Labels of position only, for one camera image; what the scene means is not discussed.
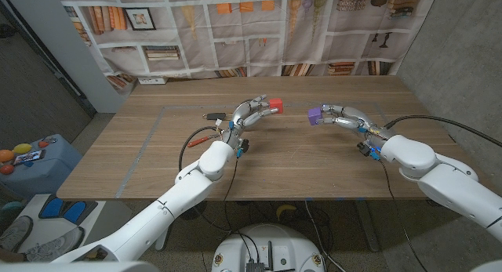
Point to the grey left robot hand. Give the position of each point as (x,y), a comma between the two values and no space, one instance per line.
(245,117)

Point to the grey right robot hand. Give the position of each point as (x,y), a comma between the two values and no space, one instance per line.
(359,121)

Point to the red magnetic cube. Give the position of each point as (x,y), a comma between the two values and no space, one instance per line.
(276,106)

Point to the purple magnetic cube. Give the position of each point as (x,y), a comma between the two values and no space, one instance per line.
(314,116)

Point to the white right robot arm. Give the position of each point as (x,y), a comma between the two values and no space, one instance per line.
(443,178)

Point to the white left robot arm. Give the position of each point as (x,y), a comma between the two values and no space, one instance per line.
(164,213)

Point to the small red toy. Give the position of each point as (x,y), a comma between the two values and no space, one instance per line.
(43,144)

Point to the printed bookshelf backdrop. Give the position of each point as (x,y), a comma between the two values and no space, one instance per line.
(251,33)

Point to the yellow curved object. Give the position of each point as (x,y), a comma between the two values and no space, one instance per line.
(285,207)

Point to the white power strip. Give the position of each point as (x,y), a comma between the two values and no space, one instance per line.
(153,80)

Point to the grey table leg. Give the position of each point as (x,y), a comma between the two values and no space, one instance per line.
(368,225)

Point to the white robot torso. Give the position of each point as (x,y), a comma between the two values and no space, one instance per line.
(282,244)

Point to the white table leg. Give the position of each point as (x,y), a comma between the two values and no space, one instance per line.
(161,244)

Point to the blue-grey stool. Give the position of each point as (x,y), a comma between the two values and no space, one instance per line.
(51,174)

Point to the white foot pedal blue pads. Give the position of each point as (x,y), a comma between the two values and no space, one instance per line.
(59,209)

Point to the phone with colourful screen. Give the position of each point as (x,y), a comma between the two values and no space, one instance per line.
(29,157)

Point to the yellow ball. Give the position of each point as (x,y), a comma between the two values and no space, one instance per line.
(22,148)

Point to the orange ball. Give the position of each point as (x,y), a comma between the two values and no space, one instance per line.
(6,155)

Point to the red ball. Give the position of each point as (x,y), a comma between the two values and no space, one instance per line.
(6,169)

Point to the teal round object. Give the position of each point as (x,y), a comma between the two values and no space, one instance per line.
(9,209)

